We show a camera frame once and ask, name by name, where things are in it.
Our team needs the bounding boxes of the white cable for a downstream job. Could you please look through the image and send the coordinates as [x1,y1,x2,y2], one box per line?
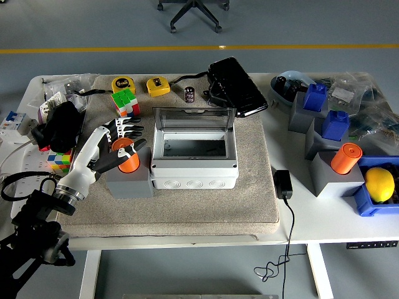
[0,138,36,176]

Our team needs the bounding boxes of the black cloth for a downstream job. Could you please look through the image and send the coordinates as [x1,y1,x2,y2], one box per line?
[31,101,84,154]

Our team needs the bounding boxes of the black desk control panel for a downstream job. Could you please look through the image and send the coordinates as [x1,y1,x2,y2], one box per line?
[345,240,399,250]

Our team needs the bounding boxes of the yellow tape measure black dial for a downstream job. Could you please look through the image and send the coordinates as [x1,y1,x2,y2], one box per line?
[111,76,138,95]

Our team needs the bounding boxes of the clear bags of components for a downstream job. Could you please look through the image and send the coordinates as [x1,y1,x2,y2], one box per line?
[311,72,399,157]

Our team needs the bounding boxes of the light blue bowl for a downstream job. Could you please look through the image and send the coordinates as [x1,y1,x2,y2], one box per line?
[269,70,317,108]

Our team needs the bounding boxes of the black power adapter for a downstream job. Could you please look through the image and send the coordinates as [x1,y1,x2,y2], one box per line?
[272,169,294,201]

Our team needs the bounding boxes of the black adapter cord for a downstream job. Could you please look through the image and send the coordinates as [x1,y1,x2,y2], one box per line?
[253,197,308,299]

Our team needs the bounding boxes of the rubik's cube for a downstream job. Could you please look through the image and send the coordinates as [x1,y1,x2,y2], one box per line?
[47,148,74,173]
[110,88,141,118]

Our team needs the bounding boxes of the black case strap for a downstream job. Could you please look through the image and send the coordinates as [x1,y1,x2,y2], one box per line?
[170,71,210,86]

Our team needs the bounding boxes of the white blue circuit breaker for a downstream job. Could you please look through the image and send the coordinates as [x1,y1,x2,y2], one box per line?
[0,110,36,145]

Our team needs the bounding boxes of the blue plastic block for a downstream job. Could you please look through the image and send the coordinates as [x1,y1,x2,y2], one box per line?
[302,83,329,113]
[321,110,350,143]

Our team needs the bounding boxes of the white table leg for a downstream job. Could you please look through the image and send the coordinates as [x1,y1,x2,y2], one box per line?
[306,243,335,299]
[79,249,102,299]

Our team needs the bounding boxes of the black tape measure strap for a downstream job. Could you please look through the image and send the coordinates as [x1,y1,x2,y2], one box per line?
[72,88,113,96]

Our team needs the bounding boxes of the black office chair base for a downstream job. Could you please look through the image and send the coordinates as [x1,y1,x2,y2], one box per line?
[156,0,231,34]

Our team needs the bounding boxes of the grey-brown mat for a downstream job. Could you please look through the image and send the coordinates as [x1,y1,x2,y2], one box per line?
[55,73,281,241]

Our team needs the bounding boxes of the yellow tape measure black clip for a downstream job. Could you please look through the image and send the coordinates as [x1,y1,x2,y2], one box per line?
[146,77,172,98]

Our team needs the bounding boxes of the clear bags of small parts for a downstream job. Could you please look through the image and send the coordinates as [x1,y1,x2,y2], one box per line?
[27,73,98,125]

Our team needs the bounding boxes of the clear hinged box lid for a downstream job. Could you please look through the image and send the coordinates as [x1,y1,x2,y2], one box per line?
[151,106,237,134]

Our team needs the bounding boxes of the grey block battery holder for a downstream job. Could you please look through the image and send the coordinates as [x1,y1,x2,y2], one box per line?
[309,151,366,198]
[105,146,155,199]

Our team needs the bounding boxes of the orange cylinder battery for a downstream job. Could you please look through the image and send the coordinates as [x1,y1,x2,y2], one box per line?
[111,138,141,174]
[330,143,363,176]

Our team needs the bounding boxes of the grey electrical box base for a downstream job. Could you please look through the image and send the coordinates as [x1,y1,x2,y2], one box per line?
[150,129,240,191]

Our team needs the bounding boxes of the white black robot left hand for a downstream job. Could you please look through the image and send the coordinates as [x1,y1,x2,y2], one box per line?
[55,116,148,200]

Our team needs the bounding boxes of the yellow lemon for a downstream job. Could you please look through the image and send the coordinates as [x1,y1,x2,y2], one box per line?
[364,167,396,204]

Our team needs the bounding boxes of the white power strip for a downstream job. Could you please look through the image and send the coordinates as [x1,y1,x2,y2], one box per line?
[0,140,75,196]

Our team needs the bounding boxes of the blue plastic bin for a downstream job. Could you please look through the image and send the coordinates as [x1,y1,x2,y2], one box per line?
[352,156,399,217]

